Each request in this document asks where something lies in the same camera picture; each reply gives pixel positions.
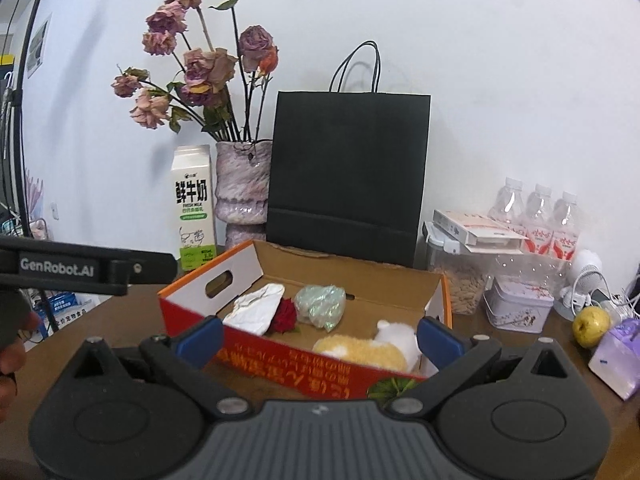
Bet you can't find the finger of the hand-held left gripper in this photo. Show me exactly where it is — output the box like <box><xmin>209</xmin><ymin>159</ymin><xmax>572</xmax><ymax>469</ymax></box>
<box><xmin>125</xmin><ymin>253</ymin><xmax>179</xmax><ymax>286</ymax></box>

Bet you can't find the mottled purple vase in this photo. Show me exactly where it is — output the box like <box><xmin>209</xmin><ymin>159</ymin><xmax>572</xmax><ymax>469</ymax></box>
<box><xmin>214</xmin><ymin>139</ymin><xmax>273</xmax><ymax>251</ymax></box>

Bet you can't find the white tissue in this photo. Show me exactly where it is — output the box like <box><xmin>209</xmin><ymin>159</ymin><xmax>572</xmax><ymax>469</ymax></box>
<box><xmin>222</xmin><ymin>283</ymin><xmax>286</xmax><ymax>336</ymax></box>

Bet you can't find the purple tissue pack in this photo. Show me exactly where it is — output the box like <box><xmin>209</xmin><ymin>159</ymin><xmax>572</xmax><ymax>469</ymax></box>
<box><xmin>587</xmin><ymin>317</ymin><xmax>640</xmax><ymax>401</ymax></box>

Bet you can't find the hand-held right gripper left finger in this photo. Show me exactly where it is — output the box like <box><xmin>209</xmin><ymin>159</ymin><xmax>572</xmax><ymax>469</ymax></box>
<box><xmin>72</xmin><ymin>314</ymin><xmax>253</xmax><ymax>417</ymax></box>

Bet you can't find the green and white milk carton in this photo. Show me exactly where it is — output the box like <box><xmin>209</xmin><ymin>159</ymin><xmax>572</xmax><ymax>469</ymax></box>
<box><xmin>171</xmin><ymin>144</ymin><xmax>217</xmax><ymax>273</ymax></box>

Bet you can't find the red artificial rose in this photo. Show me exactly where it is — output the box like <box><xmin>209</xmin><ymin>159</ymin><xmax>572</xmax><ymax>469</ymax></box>
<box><xmin>267</xmin><ymin>297</ymin><xmax>302</xmax><ymax>335</ymax></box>

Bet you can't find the blue and white bag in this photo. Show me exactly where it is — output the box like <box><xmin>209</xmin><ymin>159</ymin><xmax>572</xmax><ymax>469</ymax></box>
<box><xmin>30</xmin><ymin>287</ymin><xmax>96</xmax><ymax>333</ymax></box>

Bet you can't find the iridescent plastic bag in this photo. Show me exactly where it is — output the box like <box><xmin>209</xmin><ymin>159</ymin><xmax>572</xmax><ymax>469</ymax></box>
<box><xmin>294</xmin><ymin>284</ymin><xmax>347</xmax><ymax>332</ymax></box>

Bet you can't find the red cardboard box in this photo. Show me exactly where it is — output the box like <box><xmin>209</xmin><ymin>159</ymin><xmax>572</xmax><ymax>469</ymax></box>
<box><xmin>157</xmin><ymin>240</ymin><xmax>453</xmax><ymax>402</ymax></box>

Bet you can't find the white flat box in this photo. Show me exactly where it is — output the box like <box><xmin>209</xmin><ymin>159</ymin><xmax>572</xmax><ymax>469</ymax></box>
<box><xmin>432</xmin><ymin>209</ymin><xmax>530</xmax><ymax>246</ymax></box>
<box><xmin>465</xmin><ymin>239</ymin><xmax>524</xmax><ymax>257</ymax></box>

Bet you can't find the black paper bag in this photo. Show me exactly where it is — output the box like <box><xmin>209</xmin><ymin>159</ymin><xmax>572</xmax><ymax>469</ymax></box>
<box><xmin>265</xmin><ymin>42</ymin><xmax>432</xmax><ymax>268</ymax></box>

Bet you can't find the black light stand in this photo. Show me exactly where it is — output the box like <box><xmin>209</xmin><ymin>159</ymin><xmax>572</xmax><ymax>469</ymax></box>
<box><xmin>0</xmin><ymin>0</ymin><xmax>58</xmax><ymax>241</ymax></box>

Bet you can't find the clear plastic food container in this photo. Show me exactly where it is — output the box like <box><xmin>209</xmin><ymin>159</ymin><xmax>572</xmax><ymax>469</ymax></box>
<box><xmin>422</xmin><ymin>221</ymin><xmax>493</xmax><ymax>316</ymax></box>

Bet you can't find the white tin box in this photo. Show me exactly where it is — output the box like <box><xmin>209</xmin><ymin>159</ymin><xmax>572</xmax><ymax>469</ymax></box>
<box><xmin>482</xmin><ymin>277</ymin><xmax>555</xmax><ymax>335</ymax></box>

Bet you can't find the person's left hand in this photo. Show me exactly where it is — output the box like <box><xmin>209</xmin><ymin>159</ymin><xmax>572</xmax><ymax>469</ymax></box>
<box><xmin>0</xmin><ymin>310</ymin><xmax>43</xmax><ymax>426</ymax></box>

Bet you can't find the yellow and white plush sheep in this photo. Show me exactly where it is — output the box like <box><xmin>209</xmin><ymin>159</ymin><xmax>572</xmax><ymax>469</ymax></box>
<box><xmin>312</xmin><ymin>319</ymin><xmax>426</xmax><ymax>375</ymax></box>

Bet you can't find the dried pink rose bouquet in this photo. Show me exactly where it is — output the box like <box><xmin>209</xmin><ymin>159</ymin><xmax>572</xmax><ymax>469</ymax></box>
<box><xmin>111</xmin><ymin>0</ymin><xmax>281</xmax><ymax>143</ymax></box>

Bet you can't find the small white fan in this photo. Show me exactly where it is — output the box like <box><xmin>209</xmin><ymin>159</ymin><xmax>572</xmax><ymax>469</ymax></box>
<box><xmin>554</xmin><ymin>250</ymin><xmax>613</xmax><ymax>321</ymax></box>

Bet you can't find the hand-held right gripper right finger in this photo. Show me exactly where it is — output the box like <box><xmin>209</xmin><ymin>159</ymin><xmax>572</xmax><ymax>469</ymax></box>
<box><xmin>382</xmin><ymin>315</ymin><xmax>568</xmax><ymax>416</ymax></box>

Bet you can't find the clear water bottle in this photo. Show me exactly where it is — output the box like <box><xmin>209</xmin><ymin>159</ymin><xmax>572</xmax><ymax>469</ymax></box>
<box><xmin>522</xmin><ymin>183</ymin><xmax>553</xmax><ymax>256</ymax></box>
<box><xmin>550</xmin><ymin>190</ymin><xmax>581</xmax><ymax>261</ymax></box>
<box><xmin>492</xmin><ymin>176</ymin><xmax>526</xmax><ymax>231</ymax></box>

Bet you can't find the white cable tangle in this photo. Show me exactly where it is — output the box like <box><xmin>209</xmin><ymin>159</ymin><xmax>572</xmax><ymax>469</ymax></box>
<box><xmin>590</xmin><ymin>280</ymin><xmax>640</xmax><ymax>322</ymax></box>

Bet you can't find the framed wall picture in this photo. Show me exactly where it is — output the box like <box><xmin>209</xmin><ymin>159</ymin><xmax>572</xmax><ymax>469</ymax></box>
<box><xmin>27</xmin><ymin>14</ymin><xmax>52</xmax><ymax>79</ymax></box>

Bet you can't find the green apple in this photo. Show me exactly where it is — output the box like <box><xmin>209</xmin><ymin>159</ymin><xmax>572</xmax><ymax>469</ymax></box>
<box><xmin>572</xmin><ymin>306</ymin><xmax>613</xmax><ymax>348</ymax></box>

